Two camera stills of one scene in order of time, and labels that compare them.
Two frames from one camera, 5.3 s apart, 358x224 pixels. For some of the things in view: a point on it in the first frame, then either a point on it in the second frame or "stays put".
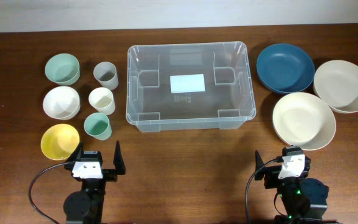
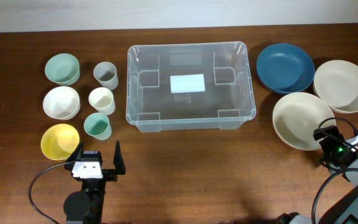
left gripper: (117, 160) stays put
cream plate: (304, 120) stays put
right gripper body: (271, 174) → (333, 148)
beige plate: (344, 86) stays put
